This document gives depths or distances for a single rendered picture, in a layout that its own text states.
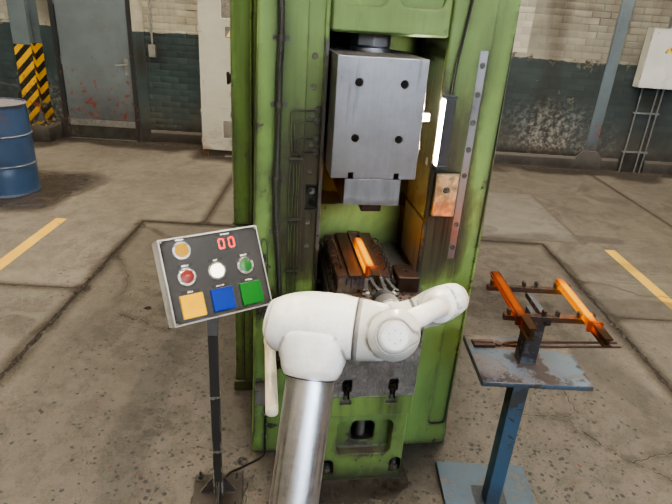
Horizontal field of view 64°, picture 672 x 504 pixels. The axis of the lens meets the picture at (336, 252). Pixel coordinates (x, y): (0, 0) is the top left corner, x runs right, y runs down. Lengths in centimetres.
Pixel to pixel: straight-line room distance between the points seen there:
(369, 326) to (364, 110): 94
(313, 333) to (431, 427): 172
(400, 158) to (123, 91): 675
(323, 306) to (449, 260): 122
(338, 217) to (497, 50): 95
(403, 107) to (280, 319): 98
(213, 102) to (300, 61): 546
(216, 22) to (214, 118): 116
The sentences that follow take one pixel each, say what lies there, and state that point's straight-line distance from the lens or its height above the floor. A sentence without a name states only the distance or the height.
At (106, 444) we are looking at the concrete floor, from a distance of 284.
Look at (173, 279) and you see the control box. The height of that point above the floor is 109.
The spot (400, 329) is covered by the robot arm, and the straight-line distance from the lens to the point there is 105.
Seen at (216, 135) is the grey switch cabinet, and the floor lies 30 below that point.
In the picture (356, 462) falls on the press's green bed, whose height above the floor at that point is 11.
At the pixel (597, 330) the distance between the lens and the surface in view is 190.
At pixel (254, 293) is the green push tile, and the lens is 183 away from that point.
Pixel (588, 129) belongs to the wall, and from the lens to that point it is 866.
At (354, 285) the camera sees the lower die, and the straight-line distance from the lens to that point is 203.
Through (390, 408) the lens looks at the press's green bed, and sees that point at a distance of 233.
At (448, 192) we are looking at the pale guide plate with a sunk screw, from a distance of 211.
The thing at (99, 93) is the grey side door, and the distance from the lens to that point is 848.
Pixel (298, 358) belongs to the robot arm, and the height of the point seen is 126.
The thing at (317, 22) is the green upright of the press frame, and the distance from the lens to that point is 192.
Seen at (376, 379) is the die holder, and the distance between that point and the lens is 222.
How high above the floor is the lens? 189
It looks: 24 degrees down
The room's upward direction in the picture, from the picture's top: 4 degrees clockwise
